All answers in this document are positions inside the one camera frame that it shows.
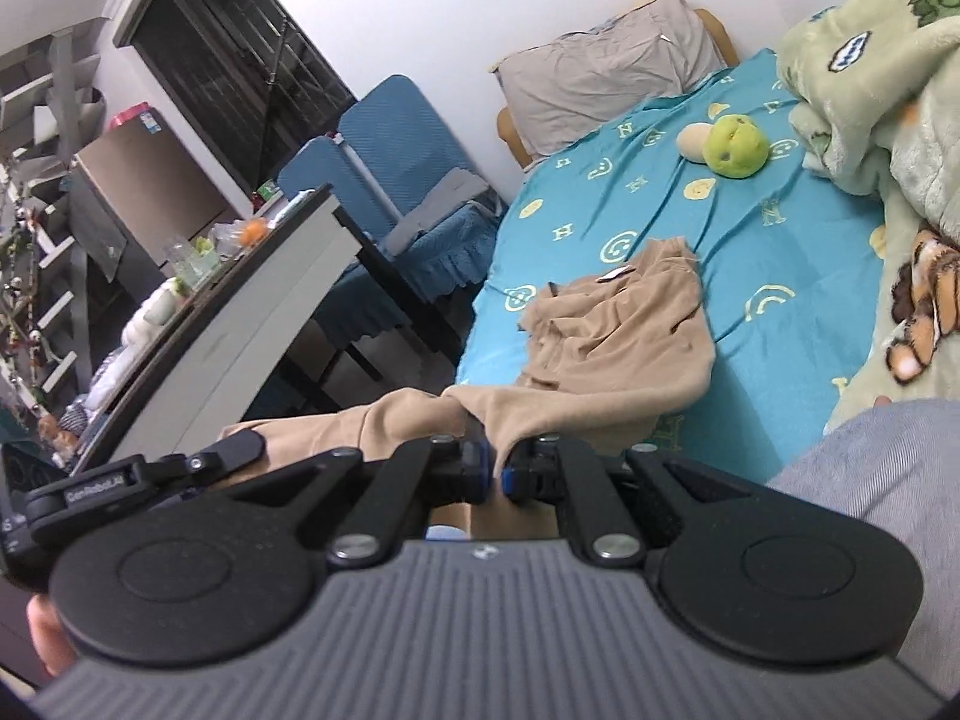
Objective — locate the person's left hand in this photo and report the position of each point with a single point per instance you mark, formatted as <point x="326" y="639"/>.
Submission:
<point x="46" y="637"/>

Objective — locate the white table with dark top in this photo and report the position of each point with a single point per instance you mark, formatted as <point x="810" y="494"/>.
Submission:
<point x="225" y="345"/>

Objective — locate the cream plush toy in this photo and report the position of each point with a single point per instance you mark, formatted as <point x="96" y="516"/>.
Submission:
<point x="691" y="142"/>

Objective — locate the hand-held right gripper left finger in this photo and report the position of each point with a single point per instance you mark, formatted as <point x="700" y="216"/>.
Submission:
<point x="481" y="466"/>

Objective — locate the white round bottle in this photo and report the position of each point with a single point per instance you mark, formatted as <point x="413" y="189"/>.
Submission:
<point x="150" y="311"/>

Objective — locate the clear glass cup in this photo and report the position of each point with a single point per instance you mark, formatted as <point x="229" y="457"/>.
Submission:
<point x="181" y="259"/>

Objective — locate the beige pants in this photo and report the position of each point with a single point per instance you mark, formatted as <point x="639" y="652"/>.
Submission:
<point x="615" y="330"/>

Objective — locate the orange fruit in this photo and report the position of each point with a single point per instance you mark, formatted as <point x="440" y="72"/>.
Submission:
<point x="256" y="231"/>

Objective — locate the silver mini refrigerator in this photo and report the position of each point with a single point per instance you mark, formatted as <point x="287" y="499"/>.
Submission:
<point x="150" y="180"/>

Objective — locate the dark window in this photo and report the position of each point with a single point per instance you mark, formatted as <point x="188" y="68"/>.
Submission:
<point x="225" y="52"/>

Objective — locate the white ladder shelf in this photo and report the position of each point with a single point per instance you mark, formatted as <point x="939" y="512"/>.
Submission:
<point x="67" y="255"/>

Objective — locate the person's leg in grey pants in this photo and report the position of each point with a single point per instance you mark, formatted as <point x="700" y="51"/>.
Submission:
<point x="885" y="480"/>

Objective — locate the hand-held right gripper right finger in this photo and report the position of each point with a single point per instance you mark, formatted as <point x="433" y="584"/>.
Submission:
<point x="514" y="477"/>

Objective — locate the grey pillow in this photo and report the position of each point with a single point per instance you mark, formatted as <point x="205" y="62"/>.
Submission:
<point x="600" y="82"/>

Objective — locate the blue printed bed sheet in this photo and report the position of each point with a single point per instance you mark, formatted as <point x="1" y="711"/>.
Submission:
<point x="787" y="255"/>

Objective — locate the green plush toy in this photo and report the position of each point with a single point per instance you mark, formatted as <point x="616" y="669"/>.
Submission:
<point x="736" y="146"/>

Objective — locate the chair with blue frilled cover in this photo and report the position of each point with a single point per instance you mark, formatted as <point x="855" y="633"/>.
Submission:
<point x="420" y="262"/>

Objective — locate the green printed blanket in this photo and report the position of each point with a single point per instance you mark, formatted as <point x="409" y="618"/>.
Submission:
<point x="862" y="90"/>

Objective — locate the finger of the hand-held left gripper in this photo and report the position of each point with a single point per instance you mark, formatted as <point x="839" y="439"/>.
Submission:
<point x="225" y="451"/>

